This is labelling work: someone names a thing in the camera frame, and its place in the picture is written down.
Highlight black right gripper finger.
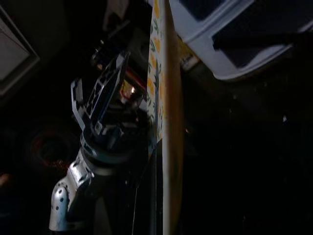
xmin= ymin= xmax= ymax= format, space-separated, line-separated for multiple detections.
xmin=146 ymin=141 xmax=164 ymax=235

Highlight yellow floral print plate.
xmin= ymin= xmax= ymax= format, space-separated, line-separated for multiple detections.
xmin=146 ymin=0 xmax=184 ymax=235

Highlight white tiered plastic container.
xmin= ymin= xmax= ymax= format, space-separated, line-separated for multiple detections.
xmin=168 ymin=0 xmax=313 ymax=81

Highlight grey panelled cabinet door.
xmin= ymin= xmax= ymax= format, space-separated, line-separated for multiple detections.
xmin=0 ymin=4 xmax=41 ymax=106

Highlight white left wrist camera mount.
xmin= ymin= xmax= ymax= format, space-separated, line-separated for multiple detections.
xmin=70 ymin=51 xmax=132 ymax=138

